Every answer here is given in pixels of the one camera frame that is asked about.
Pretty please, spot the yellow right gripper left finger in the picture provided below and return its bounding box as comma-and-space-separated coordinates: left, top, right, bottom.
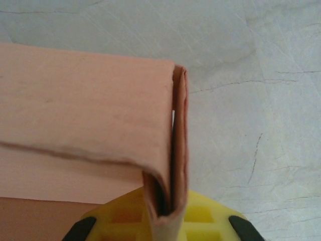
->
65, 187, 153, 241

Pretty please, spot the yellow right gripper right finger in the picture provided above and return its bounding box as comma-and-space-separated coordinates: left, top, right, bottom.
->
178, 189, 256, 241

